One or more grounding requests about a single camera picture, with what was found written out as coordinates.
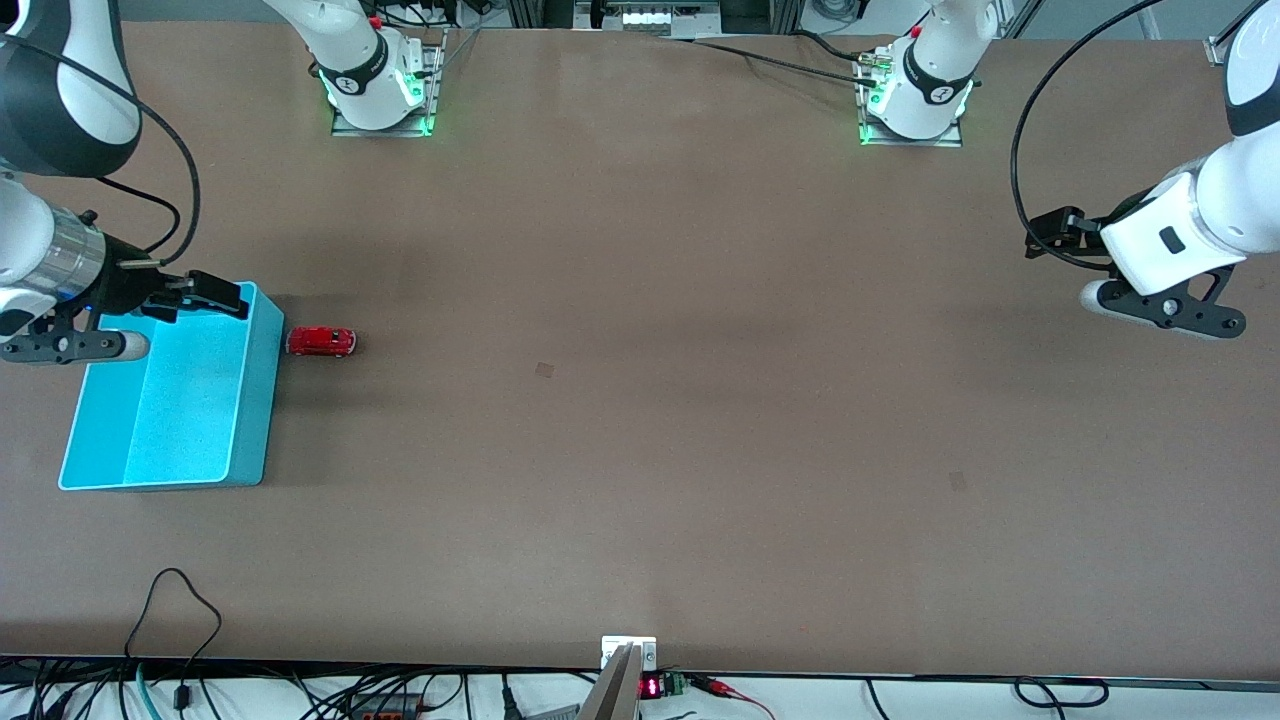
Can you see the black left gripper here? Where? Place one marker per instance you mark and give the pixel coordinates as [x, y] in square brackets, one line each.
[1066, 231]

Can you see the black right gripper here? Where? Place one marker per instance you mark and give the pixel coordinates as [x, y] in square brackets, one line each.
[128, 283]

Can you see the red beetle toy car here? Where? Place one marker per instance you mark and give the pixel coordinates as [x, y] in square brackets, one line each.
[320, 342]

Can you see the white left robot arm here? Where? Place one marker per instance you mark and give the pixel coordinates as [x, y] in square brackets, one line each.
[1230, 190]

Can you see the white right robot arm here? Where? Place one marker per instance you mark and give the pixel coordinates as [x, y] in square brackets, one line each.
[40, 120]

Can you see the turquoise blue plastic box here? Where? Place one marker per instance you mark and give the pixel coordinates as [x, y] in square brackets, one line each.
[190, 420]

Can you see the grey power strip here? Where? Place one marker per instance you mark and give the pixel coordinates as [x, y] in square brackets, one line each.
[390, 708]

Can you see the red clip lead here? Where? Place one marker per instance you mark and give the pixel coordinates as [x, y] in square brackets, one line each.
[725, 690]

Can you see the grey metal bar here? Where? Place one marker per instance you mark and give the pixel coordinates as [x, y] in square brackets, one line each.
[612, 690]

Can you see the red digit display module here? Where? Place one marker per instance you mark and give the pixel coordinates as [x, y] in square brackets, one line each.
[655, 687]

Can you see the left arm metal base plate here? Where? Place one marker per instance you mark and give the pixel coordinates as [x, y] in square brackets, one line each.
[955, 135]

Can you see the silver table corner bracket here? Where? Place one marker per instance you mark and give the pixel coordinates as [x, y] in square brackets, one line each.
[1216, 48]

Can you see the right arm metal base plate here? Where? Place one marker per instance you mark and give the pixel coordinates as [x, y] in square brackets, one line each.
[433, 90]

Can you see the metal frame with light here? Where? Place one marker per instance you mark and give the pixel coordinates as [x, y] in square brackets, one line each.
[650, 15]

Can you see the white table edge bracket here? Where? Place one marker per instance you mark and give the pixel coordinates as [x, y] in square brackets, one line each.
[612, 645]

